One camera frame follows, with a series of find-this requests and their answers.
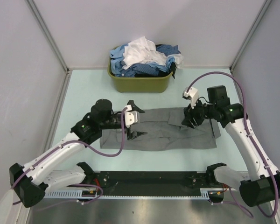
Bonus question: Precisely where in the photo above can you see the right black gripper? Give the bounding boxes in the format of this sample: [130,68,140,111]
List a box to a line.
[182,96,216,129]

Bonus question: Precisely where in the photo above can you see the grey long sleeve shirt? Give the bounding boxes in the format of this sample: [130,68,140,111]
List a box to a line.
[99,107,222,152]

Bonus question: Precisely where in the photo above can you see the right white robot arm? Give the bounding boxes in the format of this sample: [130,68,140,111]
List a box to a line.
[182,85,280,207]

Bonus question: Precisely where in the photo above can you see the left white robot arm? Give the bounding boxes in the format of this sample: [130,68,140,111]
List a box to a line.
[9,99,144,208]

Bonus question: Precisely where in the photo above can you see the olive green laundry basket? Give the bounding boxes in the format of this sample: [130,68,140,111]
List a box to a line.
[107,58,172,93]

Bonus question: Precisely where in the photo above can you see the dark blue dotted shirt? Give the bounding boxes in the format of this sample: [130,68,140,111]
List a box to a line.
[117,44,183,77]

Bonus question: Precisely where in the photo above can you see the black garment with button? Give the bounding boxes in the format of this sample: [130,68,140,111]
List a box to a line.
[134,63,177,78]

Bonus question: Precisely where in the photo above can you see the light blue shirt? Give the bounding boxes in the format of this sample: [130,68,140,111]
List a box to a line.
[110,44,175,77]

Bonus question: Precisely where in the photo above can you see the white shirt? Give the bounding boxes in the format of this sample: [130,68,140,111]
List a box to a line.
[123,36,184,71]

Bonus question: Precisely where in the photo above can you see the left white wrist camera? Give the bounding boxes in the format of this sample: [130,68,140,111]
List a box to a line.
[124,105,140,128]

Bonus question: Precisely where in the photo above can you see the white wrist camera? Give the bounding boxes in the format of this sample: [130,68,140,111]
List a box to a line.
[182,87,199,109]
[124,105,140,128]

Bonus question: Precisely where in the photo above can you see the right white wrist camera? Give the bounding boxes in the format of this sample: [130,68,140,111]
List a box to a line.
[182,87,199,109]

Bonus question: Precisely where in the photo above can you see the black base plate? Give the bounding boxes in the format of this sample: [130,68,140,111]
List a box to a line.
[82,171,227,196]

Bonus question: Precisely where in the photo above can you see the white slotted cable duct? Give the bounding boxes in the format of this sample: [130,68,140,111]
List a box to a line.
[44,187,224,201]

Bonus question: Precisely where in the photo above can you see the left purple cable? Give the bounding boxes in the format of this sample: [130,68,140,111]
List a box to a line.
[11,109,129,212]

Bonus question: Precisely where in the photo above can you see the purple cable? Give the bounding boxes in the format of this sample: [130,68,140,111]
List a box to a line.
[188,71,280,219]
[11,109,129,212]

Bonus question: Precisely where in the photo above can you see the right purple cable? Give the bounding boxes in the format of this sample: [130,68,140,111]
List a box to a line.
[188,71,280,219]

